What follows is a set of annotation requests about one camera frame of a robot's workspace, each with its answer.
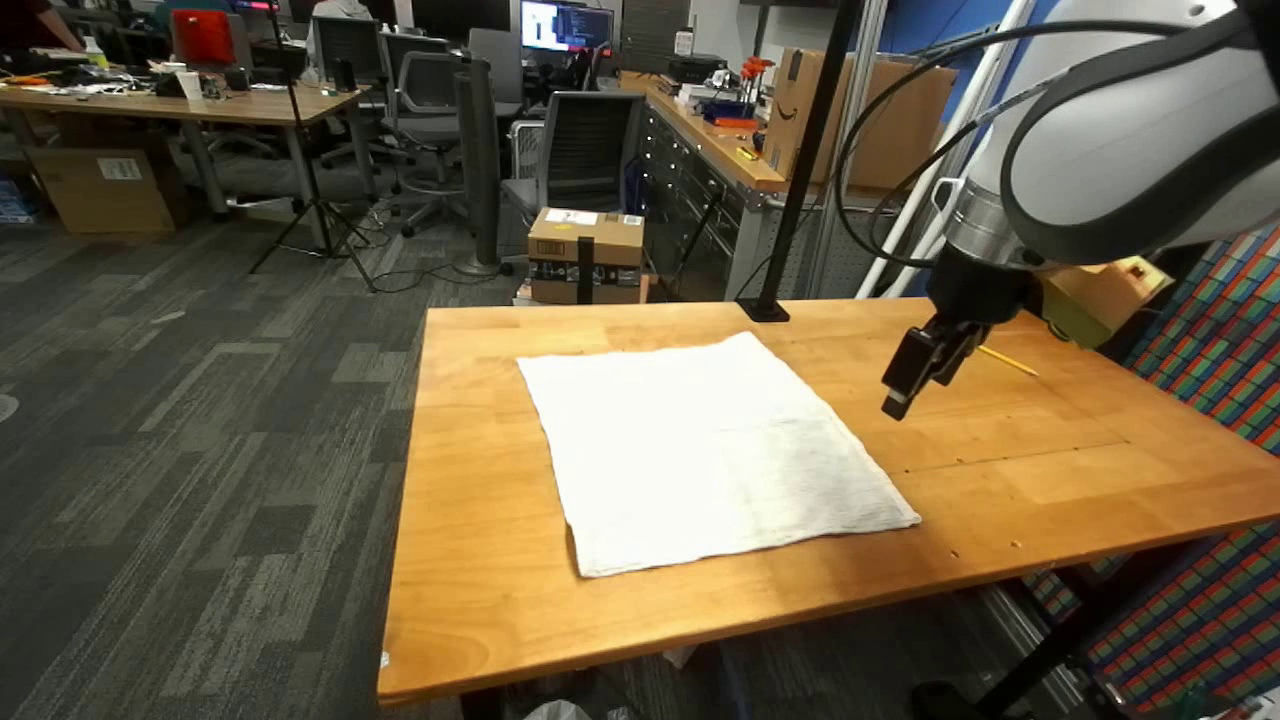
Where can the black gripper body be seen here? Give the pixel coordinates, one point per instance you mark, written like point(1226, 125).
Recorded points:
point(983, 284)

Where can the white diagonal tube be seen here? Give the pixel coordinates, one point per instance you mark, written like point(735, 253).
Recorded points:
point(962, 133)

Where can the dark partition panel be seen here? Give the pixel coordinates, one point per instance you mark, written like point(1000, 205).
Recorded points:
point(476, 162)

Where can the lit computer monitor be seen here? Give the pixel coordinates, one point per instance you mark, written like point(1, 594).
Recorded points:
point(547, 26)

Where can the grey metal post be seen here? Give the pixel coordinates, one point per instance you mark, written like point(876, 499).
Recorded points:
point(870, 66)

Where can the blue panel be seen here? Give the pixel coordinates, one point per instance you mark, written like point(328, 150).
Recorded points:
point(932, 26)

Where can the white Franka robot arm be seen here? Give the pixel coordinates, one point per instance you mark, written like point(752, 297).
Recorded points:
point(1146, 146)

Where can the dark mesh office chair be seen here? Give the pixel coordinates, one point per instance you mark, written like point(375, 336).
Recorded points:
point(587, 146)

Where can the black tripod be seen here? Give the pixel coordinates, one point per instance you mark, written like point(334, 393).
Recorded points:
point(307, 162)

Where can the long wooden desk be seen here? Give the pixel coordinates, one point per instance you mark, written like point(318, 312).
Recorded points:
point(174, 104)

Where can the black table leg frame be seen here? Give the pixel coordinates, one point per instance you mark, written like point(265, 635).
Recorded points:
point(1055, 643)

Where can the drawer cabinet with wooden top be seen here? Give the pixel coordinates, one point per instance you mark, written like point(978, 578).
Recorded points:
point(692, 215)

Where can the white cloth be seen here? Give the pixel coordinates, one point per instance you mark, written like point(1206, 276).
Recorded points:
point(692, 455)

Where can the person in maroon sweater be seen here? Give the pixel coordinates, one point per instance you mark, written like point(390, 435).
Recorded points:
point(32, 23)

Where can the grey office chair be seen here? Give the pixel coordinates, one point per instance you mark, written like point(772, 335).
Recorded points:
point(424, 113)
point(493, 61)
point(348, 52)

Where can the multicolour woven fabric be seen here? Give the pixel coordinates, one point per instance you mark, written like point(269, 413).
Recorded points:
point(1203, 401)

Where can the yellow pencil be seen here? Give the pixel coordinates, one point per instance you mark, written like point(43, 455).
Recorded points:
point(1009, 360)

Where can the cardboard box under desk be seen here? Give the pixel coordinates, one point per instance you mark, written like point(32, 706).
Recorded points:
point(100, 185)

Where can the large cardboard box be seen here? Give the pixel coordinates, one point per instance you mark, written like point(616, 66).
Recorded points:
point(904, 125)

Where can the yellow wrist camera mount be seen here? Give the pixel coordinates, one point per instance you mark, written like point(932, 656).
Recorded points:
point(1113, 284)

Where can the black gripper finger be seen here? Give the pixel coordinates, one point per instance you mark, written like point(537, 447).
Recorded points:
point(909, 376)
point(958, 348)

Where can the black camera stand pole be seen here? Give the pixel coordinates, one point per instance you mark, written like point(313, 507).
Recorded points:
point(807, 146)

